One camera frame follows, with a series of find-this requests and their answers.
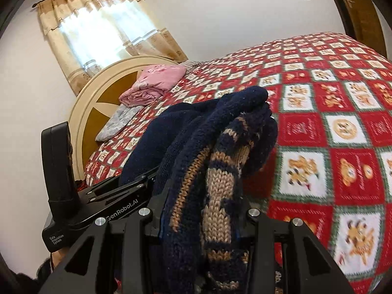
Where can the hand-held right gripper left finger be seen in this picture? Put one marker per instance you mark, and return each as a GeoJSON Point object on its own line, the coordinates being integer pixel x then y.
{"type": "Point", "coordinates": [128, 251]}

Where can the pink folded cloth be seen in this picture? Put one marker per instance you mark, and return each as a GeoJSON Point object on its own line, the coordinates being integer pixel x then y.
{"type": "Point", "coordinates": [153, 82]}

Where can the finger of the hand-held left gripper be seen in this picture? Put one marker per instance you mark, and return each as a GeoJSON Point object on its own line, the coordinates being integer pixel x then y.
{"type": "Point", "coordinates": [122, 186]}

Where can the beige patterned curtain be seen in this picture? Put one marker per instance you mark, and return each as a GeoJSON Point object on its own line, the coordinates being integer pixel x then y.
{"type": "Point", "coordinates": [70, 67]}

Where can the navy striped knit sweater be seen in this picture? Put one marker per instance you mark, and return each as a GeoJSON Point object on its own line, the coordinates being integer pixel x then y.
{"type": "Point", "coordinates": [190, 147]}

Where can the brown wooden door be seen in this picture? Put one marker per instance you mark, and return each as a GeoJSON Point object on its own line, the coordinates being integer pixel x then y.
{"type": "Point", "coordinates": [358, 9]}

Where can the cream wooden headboard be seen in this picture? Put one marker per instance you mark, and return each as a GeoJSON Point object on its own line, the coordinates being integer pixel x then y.
{"type": "Point", "coordinates": [88, 110]}

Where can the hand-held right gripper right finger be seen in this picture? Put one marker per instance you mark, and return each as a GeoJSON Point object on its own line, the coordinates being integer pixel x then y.
{"type": "Point", "coordinates": [275, 251]}

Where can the striped pillow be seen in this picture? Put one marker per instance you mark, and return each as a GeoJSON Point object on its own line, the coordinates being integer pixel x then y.
{"type": "Point", "coordinates": [193, 64]}

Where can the grey patterned pillow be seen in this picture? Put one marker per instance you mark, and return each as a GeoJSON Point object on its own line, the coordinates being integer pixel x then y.
{"type": "Point", "coordinates": [118, 122]}

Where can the red printed blanket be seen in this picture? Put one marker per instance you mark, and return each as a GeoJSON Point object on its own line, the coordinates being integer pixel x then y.
{"type": "Point", "coordinates": [321, 104]}

